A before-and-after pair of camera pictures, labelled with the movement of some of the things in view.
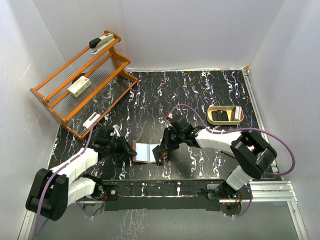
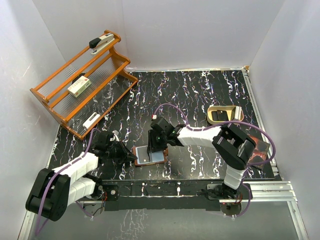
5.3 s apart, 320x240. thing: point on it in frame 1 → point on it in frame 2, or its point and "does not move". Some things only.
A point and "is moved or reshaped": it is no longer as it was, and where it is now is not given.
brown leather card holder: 145,153 is moved or reshaped
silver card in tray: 238,110 does not move
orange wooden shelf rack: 80,92 does not move
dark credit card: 157,154 → 142,155
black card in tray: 219,115 does not move
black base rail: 162,195 does not move
